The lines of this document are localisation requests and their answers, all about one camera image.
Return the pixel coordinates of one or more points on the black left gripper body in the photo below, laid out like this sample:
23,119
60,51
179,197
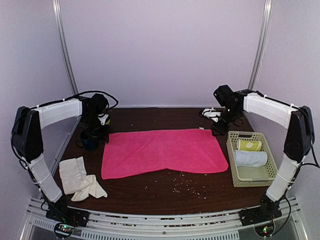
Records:
94,127

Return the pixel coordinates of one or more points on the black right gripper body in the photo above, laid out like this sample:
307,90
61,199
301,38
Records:
230,116

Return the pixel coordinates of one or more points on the pink towel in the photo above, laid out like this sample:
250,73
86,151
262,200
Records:
185,150

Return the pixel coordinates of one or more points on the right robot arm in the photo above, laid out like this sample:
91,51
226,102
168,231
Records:
297,121

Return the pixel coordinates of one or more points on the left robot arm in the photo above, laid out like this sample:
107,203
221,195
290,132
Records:
26,138

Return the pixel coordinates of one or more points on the dark blue mug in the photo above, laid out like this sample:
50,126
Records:
87,143

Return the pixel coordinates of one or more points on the yellow rolled towel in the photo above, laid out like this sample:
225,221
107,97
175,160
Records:
248,145

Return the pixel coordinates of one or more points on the light blue rolled towel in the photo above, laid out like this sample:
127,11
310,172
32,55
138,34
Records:
250,159

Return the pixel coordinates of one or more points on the beige plastic basket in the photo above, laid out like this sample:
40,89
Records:
244,177

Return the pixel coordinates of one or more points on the white crumpled towel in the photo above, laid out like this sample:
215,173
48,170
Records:
76,182

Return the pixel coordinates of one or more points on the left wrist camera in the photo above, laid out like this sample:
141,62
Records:
104,119

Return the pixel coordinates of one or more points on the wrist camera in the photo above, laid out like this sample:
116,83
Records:
210,113
104,119

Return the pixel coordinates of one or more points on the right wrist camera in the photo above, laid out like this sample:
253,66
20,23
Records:
210,113

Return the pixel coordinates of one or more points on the right aluminium frame post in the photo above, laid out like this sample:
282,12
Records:
262,44

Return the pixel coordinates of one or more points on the aluminium frame post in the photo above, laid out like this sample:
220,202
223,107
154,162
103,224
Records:
262,44
63,43

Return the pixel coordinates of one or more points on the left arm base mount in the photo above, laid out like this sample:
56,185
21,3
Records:
67,223

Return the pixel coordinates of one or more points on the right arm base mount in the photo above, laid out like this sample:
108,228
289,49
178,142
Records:
260,217

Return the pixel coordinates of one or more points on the aluminium front rail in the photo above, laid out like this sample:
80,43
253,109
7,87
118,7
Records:
221,225

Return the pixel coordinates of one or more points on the left aluminium frame post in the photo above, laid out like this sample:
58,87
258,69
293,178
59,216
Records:
63,43

